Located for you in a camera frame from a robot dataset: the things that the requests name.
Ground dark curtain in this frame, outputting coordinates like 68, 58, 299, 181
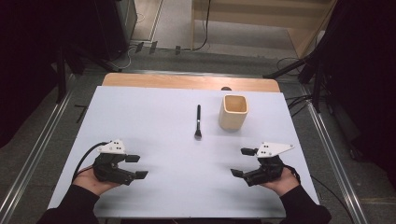
314, 0, 396, 188
0, 0, 97, 148

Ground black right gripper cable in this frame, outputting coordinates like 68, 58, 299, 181
283, 164, 303, 185

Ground black cabinet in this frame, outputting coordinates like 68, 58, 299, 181
92, 0, 138, 63

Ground white board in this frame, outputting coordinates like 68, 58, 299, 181
47, 86, 320, 219

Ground light wooden steps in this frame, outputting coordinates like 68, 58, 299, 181
190, 0, 339, 59

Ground white floor cable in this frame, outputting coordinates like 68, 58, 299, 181
110, 45, 138, 71

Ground person's right hand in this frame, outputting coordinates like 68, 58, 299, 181
260, 166, 302, 198

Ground metal floor rail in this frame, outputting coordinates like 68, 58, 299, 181
0, 90, 75, 220
300, 87, 370, 224

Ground person's left hand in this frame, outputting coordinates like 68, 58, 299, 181
72, 166, 121, 197

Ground black makeup brush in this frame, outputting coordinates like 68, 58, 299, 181
193, 104, 204, 141

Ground black metal stand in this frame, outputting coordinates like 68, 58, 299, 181
55, 43, 123, 105
262, 54, 325, 114

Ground beige square cup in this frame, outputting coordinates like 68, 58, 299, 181
218, 94, 249, 132

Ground black hanging cable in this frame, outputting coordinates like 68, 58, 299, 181
191, 0, 213, 52

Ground black floor cables bundle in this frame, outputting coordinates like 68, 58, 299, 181
276, 56, 313, 119

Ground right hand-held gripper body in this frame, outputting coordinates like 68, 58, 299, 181
242, 142, 295, 188

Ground thin black floor cable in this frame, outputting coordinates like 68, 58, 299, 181
310, 175, 357, 224

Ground wooden table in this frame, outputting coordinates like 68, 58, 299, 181
102, 73, 281, 93

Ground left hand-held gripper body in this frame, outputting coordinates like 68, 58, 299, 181
92, 138, 138, 187

